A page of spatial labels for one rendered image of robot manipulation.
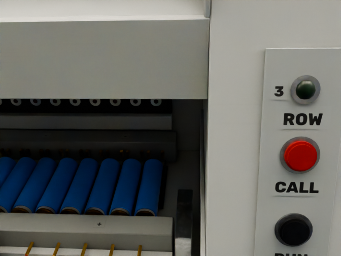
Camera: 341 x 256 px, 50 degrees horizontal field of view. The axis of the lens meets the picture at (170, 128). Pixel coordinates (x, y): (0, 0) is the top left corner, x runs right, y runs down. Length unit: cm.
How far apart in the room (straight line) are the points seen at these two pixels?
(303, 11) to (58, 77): 13
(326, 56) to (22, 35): 15
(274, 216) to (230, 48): 9
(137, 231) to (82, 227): 4
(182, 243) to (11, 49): 17
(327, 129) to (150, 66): 10
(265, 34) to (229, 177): 8
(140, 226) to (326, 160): 14
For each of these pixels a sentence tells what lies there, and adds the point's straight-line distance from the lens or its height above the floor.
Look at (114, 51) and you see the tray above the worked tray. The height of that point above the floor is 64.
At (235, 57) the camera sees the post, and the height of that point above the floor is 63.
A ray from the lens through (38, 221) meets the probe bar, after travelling 30.
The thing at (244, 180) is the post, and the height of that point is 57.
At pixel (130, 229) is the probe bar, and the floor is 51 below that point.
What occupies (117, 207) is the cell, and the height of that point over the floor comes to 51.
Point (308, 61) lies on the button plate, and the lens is 19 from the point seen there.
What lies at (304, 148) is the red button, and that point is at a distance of 20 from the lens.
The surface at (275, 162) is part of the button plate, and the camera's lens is 20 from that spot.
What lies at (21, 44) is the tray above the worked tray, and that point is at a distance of 21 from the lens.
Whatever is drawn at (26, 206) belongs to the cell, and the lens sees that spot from 33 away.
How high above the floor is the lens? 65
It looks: 15 degrees down
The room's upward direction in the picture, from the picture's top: 1 degrees counter-clockwise
